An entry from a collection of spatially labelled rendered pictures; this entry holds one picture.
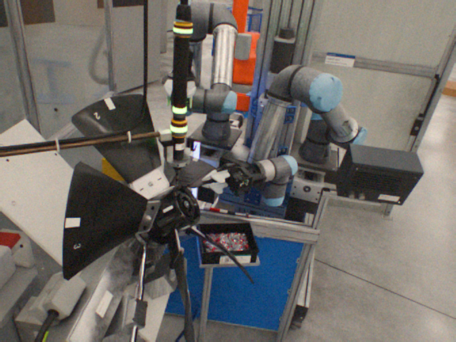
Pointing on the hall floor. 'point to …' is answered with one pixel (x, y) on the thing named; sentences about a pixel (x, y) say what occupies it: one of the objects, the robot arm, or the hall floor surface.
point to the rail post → (295, 292)
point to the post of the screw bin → (205, 302)
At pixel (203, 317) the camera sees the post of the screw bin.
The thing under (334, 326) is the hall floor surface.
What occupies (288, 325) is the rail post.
